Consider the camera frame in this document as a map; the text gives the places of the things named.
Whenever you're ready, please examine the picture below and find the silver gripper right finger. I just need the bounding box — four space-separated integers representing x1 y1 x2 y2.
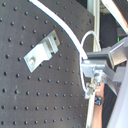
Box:
81 37 128 68

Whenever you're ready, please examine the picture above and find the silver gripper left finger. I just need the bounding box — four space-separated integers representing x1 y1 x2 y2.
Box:
80 60 122 99

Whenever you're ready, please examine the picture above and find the white cable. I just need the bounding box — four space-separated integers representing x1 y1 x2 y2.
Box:
29 0 102 93

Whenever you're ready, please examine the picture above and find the black perforated breadboard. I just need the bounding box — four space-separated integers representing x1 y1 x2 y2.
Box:
0 0 88 128

